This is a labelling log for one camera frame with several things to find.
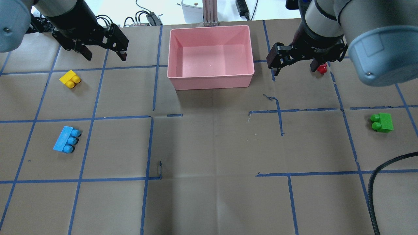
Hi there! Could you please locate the pink plastic box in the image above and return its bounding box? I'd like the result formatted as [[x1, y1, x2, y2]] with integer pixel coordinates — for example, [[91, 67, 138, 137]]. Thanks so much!
[[167, 25, 255, 90]]

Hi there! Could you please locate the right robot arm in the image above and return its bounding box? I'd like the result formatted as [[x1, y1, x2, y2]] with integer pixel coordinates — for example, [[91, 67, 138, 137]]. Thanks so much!
[[266, 0, 418, 87]]

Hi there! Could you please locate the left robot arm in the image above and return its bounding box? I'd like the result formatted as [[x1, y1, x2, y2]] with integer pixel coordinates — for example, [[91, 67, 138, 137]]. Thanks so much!
[[0, 0, 129, 61]]

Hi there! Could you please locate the black braided right cable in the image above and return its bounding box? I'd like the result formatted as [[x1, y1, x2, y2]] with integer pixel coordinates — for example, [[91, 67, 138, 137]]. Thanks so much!
[[367, 152, 418, 235]]

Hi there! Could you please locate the yellow two-stud block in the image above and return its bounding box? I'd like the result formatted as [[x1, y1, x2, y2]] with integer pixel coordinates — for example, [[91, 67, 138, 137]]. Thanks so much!
[[59, 70, 82, 89]]

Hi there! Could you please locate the white grey device box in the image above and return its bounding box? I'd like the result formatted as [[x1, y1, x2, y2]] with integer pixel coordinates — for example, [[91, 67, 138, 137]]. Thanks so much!
[[181, 0, 203, 24]]

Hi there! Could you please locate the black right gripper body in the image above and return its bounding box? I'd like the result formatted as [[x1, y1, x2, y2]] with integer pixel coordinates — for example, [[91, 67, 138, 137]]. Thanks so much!
[[286, 36, 348, 65]]

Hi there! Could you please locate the green two-stud block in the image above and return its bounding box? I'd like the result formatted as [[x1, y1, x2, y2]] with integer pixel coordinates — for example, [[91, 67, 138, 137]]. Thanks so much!
[[370, 113, 394, 133]]

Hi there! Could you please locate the black small adapter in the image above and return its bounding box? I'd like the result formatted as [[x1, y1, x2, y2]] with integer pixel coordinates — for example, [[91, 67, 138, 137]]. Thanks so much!
[[146, 12, 163, 26]]

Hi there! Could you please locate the grey usb hub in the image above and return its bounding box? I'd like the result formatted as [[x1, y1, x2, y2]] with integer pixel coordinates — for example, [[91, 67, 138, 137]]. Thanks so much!
[[124, 22, 150, 28]]

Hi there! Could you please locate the blue three-stud block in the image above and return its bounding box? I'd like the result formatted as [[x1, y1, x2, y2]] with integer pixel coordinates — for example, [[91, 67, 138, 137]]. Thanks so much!
[[53, 126, 82, 154]]

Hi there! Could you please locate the aluminium profile post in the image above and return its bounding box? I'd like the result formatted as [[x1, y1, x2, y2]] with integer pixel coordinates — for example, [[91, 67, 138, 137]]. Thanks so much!
[[202, 0, 218, 27]]

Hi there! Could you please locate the black power adapter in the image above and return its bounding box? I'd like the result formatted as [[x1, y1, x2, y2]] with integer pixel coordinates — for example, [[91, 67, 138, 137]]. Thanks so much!
[[235, 0, 249, 20]]

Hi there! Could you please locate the red small block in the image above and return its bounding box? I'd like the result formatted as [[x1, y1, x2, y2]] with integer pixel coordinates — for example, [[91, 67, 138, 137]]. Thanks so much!
[[316, 64, 328, 74]]

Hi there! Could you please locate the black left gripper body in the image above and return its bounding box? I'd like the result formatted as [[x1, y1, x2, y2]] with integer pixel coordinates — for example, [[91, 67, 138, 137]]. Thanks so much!
[[52, 25, 114, 51]]

